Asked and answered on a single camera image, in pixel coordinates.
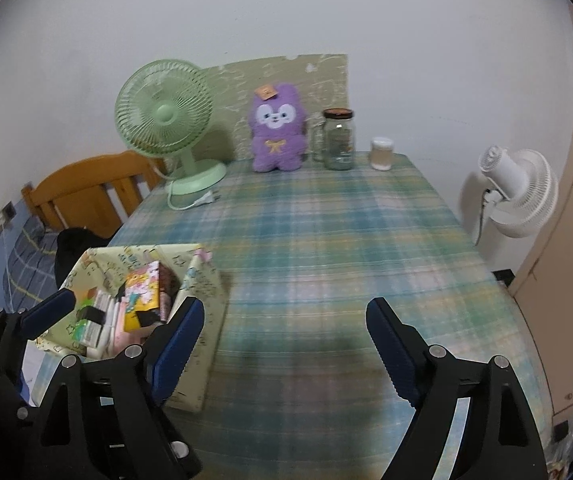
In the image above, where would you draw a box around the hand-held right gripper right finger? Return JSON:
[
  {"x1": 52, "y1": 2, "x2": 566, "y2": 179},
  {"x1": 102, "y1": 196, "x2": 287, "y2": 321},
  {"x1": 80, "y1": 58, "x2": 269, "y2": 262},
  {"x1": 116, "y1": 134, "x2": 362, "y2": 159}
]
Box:
[{"x1": 365, "y1": 297, "x2": 551, "y2": 480}]

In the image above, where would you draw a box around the blue plaid pillow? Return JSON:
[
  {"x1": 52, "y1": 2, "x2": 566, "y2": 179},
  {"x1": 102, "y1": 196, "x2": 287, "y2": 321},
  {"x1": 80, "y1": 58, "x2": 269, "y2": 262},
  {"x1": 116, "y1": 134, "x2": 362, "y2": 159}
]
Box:
[{"x1": 4, "y1": 215, "x2": 67, "y2": 311}]

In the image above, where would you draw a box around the black fan cable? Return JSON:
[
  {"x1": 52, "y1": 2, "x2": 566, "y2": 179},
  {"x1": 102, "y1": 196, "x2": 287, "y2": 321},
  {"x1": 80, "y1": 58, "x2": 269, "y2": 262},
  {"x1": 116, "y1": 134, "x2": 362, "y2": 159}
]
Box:
[{"x1": 473, "y1": 195, "x2": 490, "y2": 247}]

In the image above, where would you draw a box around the white standing fan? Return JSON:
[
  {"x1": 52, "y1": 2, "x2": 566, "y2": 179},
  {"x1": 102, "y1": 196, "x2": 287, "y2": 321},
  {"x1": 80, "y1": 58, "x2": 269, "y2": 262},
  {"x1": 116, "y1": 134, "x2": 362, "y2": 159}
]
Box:
[{"x1": 459, "y1": 145, "x2": 560, "y2": 251}]

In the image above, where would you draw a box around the cotton swab container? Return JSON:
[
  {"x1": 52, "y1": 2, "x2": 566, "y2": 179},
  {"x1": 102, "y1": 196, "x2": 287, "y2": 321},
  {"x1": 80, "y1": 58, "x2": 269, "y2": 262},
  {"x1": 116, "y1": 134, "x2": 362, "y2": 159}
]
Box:
[{"x1": 371, "y1": 137, "x2": 395, "y2": 171}]

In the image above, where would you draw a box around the green orange tissue packet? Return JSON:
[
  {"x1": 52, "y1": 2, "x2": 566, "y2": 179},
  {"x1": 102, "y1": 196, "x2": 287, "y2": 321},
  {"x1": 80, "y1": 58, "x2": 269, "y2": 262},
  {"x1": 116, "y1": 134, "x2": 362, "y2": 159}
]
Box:
[{"x1": 64, "y1": 290, "x2": 107, "y2": 356}]

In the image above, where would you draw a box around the purple plush toy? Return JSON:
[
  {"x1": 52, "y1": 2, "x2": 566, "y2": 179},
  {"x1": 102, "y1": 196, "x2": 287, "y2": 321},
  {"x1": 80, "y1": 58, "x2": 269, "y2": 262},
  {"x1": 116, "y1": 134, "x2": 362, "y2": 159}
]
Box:
[{"x1": 250, "y1": 82, "x2": 310, "y2": 174}]

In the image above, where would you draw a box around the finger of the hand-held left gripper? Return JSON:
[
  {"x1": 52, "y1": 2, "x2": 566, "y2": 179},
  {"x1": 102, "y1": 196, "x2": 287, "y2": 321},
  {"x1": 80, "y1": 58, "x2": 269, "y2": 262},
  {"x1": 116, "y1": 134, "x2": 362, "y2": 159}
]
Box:
[
  {"x1": 151, "y1": 407, "x2": 202, "y2": 480},
  {"x1": 0, "y1": 290, "x2": 77, "y2": 426}
]

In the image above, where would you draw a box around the pink packet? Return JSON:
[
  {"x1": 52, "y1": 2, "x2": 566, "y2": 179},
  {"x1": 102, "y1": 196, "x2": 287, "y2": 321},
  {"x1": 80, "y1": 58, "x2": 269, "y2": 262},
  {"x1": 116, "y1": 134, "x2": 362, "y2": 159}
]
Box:
[{"x1": 111, "y1": 300, "x2": 142, "y2": 356}]

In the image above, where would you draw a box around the cartoon print tissue packet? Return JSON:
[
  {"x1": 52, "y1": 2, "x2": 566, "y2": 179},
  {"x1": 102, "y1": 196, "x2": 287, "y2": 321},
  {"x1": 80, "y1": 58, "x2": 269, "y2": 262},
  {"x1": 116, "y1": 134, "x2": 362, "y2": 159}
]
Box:
[{"x1": 123, "y1": 260, "x2": 163, "y2": 333}]

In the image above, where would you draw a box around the clear glass mug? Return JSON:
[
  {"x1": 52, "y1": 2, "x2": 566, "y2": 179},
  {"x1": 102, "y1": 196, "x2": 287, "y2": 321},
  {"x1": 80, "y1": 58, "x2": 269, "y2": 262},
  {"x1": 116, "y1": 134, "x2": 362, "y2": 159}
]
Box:
[{"x1": 309, "y1": 120, "x2": 327, "y2": 162}]

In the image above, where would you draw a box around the yellow printed storage box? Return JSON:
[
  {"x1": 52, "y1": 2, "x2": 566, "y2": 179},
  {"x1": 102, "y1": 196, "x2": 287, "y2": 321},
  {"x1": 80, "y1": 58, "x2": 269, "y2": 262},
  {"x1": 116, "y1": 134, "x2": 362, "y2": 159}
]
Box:
[{"x1": 34, "y1": 242, "x2": 224, "y2": 413}]

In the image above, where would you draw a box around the desk fan power cable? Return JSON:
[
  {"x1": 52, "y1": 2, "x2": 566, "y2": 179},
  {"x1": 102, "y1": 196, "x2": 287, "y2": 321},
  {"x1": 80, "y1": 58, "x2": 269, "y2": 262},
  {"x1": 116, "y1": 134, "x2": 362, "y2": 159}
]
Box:
[{"x1": 154, "y1": 157, "x2": 221, "y2": 211}]

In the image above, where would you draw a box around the plaid tablecloth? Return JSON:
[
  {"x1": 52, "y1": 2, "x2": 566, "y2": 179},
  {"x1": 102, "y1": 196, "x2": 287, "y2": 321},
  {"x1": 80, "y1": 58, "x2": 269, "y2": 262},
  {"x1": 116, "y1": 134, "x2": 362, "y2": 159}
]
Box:
[{"x1": 106, "y1": 152, "x2": 552, "y2": 480}]

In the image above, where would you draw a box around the glass jar brown lid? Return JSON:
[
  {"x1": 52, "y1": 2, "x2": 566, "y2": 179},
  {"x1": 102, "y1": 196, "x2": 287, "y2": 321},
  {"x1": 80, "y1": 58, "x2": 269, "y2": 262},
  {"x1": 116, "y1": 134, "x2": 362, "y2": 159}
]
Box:
[{"x1": 323, "y1": 108, "x2": 356, "y2": 171}]

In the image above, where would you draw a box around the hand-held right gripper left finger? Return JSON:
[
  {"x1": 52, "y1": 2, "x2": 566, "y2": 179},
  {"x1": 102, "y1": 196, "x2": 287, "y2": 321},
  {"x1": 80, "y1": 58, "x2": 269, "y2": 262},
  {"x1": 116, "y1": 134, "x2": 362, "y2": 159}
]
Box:
[{"x1": 36, "y1": 296, "x2": 206, "y2": 480}]

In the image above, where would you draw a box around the green desk fan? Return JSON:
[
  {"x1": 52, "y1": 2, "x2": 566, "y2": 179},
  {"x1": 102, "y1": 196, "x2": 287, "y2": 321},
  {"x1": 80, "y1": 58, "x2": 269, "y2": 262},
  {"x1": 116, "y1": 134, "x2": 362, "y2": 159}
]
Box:
[{"x1": 114, "y1": 59, "x2": 228, "y2": 196}]

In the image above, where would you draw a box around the black garment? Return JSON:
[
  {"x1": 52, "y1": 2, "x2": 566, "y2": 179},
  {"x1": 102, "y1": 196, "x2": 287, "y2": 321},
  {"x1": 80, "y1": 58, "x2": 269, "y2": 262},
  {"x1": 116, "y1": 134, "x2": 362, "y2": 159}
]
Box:
[{"x1": 55, "y1": 228, "x2": 112, "y2": 281}]

